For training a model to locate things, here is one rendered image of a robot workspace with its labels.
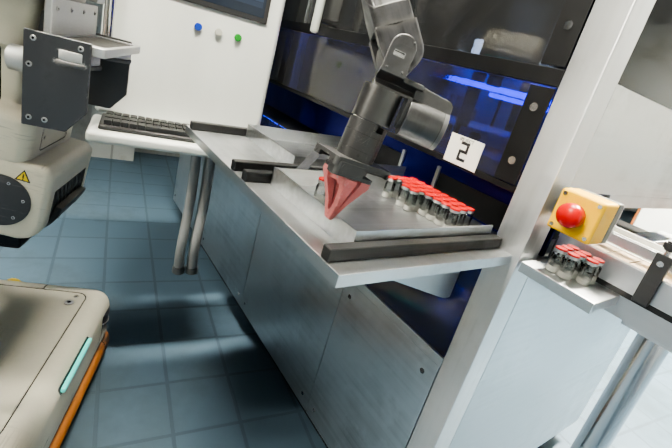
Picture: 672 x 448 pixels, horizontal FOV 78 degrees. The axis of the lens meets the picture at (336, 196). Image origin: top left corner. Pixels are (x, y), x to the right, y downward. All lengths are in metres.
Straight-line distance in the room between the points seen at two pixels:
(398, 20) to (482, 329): 0.59
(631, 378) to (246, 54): 1.27
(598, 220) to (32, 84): 0.95
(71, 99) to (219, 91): 0.65
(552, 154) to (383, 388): 0.68
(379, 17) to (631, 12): 0.40
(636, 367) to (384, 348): 0.51
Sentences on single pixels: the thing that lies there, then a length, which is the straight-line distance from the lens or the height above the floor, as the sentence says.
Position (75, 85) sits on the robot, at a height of 0.97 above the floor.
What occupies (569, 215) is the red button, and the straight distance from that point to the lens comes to 0.74.
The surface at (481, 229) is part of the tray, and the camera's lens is 0.81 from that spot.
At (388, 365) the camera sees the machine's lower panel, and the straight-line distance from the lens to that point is 1.10.
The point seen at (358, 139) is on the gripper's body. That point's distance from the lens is 0.57.
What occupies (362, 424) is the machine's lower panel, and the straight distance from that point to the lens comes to 1.23.
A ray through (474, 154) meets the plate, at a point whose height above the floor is 1.02.
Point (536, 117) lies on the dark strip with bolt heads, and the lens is 0.82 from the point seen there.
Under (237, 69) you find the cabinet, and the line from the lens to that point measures 1.43.
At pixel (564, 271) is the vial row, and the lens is 0.82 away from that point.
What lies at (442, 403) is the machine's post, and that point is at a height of 0.52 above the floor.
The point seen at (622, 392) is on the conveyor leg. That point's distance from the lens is 0.97.
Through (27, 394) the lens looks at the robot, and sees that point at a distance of 1.21.
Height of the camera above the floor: 1.13
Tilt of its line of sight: 18 degrees down
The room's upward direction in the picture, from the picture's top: 16 degrees clockwise
